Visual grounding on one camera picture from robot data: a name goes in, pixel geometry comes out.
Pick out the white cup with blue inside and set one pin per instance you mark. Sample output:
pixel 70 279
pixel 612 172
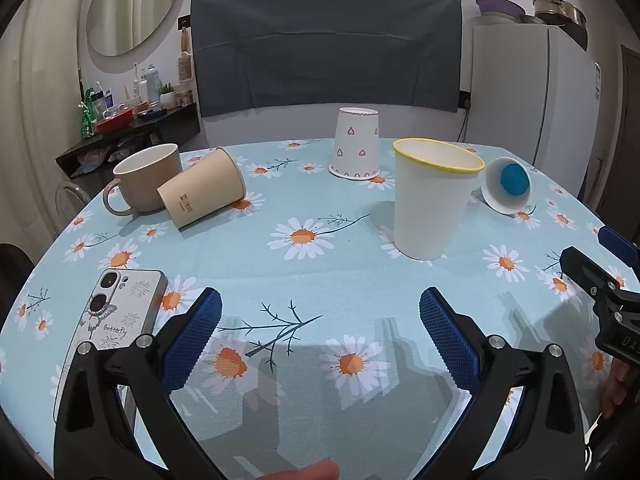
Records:
pixel 507 185

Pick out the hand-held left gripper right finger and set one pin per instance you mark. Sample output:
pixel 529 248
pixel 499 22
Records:
pixel 450 342

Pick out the smartphone with white floral case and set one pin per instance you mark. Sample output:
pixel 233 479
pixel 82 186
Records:
pixel 117 320

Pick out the white cup with yellow rim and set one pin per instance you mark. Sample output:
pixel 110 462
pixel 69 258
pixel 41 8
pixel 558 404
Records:
pixel 430 210

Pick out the clear plastic chair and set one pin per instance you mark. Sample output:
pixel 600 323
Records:
pixel 70 197

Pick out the beige curtain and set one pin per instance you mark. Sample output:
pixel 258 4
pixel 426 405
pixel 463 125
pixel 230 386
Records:
pixel 37 110

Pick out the red bowl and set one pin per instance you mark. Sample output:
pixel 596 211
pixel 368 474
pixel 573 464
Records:
pixel 114 122

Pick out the beige ceramic mug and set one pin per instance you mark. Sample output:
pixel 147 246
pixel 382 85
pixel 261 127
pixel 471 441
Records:
pixel 150 180

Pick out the wooden hair brush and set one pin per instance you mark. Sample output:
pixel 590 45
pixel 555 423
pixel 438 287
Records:
pixel 185 65

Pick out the white refrigerator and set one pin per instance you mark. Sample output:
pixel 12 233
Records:
pixel 520 95

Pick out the green bottle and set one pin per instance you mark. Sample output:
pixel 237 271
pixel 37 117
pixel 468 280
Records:
pixel 87 115

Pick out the blue dish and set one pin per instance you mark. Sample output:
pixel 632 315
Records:
pixel 152 114

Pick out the white paper cup with hearts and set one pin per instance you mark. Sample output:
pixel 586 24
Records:
pixel 355 145

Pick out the brown paper cup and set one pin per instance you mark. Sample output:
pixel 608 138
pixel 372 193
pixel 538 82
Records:
pixel 202 187

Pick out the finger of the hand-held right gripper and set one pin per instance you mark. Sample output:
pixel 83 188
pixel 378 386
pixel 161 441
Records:
pixel 587 272
pixel 617 242

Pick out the person's left hand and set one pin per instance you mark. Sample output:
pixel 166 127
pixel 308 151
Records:
pixel 310 471

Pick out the person's right hand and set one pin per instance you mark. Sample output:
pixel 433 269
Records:
pixel 622 385

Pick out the white spray bottle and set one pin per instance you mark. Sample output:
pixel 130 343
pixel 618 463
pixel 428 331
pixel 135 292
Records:
pixel 152 82

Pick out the purple pot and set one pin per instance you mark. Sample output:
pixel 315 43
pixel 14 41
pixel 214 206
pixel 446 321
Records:
pixel 499 5

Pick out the grey cloth cover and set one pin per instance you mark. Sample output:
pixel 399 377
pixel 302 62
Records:
pixel 325 50

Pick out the steel pot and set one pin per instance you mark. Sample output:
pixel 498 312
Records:
pixel 557 10

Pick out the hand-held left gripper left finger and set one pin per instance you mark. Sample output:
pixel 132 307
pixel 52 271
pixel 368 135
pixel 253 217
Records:
pixel 192 342

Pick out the black chair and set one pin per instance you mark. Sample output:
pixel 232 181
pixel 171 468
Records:
pixel 12 275

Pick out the black wall shelf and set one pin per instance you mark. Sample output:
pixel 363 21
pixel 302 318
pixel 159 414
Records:
pixel 165 127

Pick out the small potted plant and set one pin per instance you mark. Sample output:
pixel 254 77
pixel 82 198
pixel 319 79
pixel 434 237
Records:
pixel 167 95

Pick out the oval wall mirror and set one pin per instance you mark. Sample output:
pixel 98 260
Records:
pixel 132 5

